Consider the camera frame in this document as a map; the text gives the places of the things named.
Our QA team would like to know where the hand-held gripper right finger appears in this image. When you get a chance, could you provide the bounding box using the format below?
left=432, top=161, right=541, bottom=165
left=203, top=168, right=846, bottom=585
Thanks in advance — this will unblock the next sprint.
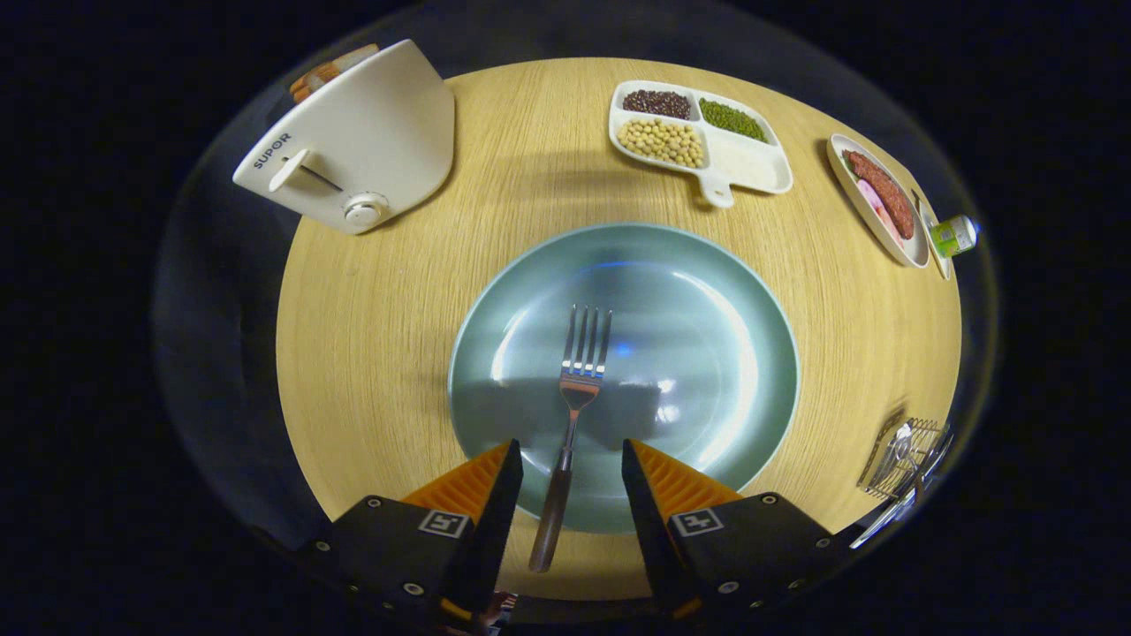
left=621, top=438, right=849, bottom=621

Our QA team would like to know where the fork with brown handle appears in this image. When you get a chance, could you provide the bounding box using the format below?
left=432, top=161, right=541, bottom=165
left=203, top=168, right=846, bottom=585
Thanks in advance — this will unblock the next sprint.
left=528, top=305, right=613, bottom=573

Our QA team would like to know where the white divided tray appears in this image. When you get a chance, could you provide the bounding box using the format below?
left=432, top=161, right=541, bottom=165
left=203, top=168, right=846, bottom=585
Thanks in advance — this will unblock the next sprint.
left=608, top=80, right=794, bottom=209

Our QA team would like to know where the beige plate with meat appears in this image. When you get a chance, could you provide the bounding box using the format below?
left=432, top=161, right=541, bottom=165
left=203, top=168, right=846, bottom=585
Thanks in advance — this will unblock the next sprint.
left=826, top=133, right=931, bottom=269

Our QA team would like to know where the silver bottle with green label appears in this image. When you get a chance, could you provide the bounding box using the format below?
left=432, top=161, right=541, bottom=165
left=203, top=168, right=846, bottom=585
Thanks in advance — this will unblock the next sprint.
left=928, top=215, right=980, bottom=259

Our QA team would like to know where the pile of dark red beans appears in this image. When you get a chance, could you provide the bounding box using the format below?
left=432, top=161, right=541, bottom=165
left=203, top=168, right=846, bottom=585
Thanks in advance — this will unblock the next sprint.
left=622, top=89, right=692, bottom=120

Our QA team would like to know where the light blue plate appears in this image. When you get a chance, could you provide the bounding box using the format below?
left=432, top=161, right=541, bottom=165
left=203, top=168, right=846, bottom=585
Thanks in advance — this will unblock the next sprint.
left=448, top=222, right=801, bottom=534

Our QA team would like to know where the small white coaster dish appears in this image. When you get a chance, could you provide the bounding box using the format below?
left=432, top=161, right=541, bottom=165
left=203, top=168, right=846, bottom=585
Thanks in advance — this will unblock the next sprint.
left=915, top=196, right=953, bottom=281

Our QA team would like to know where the pink ham slice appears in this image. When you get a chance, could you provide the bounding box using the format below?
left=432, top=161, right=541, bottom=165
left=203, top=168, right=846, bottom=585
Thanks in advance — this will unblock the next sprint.
left=855, top=179, right=907, bottom=250

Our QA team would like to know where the pile of green mung beans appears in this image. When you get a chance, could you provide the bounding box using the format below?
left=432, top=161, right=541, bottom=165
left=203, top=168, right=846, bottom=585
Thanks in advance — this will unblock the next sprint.
left=698, top=97, right=770, bottom=144

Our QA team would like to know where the white toaster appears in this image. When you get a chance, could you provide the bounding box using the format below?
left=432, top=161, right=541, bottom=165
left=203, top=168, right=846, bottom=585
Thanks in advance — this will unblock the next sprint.
left=232, top=39, right=456, bottom=236

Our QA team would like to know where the pile of yellow soybeans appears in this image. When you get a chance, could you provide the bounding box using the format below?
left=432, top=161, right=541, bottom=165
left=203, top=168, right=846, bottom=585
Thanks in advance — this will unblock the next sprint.
left=617, top=117, right=706, bottom=169

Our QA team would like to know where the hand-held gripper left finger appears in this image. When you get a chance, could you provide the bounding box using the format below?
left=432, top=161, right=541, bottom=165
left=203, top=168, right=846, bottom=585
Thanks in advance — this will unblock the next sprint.
left=300, top=439, right=524, bottom=628

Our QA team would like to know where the brown meat steak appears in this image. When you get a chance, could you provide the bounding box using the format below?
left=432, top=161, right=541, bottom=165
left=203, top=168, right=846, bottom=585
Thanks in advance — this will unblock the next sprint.
left=842, top=149, right=915, bottom=240

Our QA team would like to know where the silver metal spoon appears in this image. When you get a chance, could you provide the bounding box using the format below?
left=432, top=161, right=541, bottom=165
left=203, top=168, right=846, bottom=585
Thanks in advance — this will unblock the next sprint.
left=879, top=422, right=929, bottom=504

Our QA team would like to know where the metal wire cutlery basket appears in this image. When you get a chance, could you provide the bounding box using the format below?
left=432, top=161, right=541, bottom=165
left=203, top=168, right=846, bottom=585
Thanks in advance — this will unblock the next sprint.
left=856, top=415, right=955, bottom=502

